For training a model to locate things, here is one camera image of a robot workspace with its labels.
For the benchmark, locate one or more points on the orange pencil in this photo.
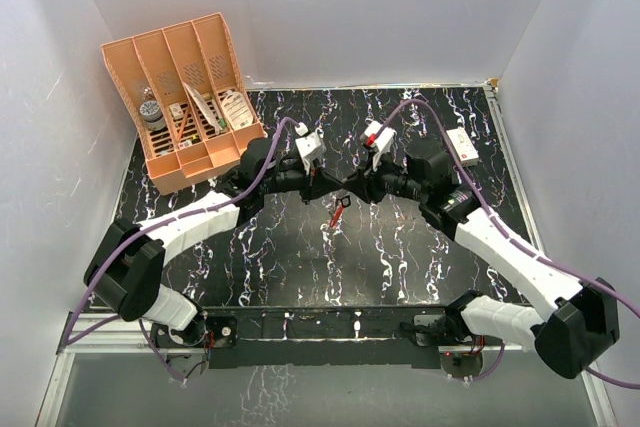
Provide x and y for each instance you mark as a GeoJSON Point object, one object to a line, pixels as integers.
{"type": "Point", "coordinates": [183, 124]}

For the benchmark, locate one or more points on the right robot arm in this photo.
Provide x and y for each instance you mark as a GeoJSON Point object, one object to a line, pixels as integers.
{"type": "Point", "coordinates": [568, 322]}

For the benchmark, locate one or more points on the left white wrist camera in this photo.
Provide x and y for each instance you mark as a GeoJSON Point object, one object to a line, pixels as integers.
{"type": "Point", "coordinates": [310, 145]}

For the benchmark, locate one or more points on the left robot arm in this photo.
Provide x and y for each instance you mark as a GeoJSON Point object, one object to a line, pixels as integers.
{"type": "Point", "coordinates": [126, 271]}

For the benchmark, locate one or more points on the small white card box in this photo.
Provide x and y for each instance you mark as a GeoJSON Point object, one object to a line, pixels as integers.
{"type": "Point", "coordinates": [176, 111]}

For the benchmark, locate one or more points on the white blister pack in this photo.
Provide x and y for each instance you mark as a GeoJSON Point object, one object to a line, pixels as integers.
{"type": "Point", "coordinates": [236, 110]}

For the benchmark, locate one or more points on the white paper packet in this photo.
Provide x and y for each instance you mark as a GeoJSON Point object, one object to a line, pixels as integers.
{"type": "Point", "coordinates": [205, 109]}

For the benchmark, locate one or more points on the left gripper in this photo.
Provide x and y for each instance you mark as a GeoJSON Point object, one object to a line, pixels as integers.
{"type": "Point", "coordinates": [317, 184]}

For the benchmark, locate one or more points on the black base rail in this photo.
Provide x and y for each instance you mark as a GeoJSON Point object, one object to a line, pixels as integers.
{"type": "Point", "coordinates": [318, 336]}

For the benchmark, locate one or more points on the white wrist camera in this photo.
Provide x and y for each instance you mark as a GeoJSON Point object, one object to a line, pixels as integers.
{"type": "Point", "coordinates": [378, 139]}
{"type": "Point", "coordinates": [310, 145]}

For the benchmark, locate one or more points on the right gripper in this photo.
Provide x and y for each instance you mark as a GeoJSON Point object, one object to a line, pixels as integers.
{"type": "Point", "coordinates": [366, 184]}

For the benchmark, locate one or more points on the round grey tin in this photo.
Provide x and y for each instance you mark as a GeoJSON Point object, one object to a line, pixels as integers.
{"type": "Point", "coordinates": [152, 115]}

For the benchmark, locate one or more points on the orange plastic desk organizer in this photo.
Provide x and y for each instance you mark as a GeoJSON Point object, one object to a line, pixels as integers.
{"type": "Point", "coordinates": [153, 66]}

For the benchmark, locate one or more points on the small white cardboard box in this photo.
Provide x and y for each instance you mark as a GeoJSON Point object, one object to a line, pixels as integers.
{"type": "Point", "coordinates": [463, 147]}

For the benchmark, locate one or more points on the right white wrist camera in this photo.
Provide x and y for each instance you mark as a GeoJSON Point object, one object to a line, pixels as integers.
{"type": "Point", "coordinates": [378, 139]}

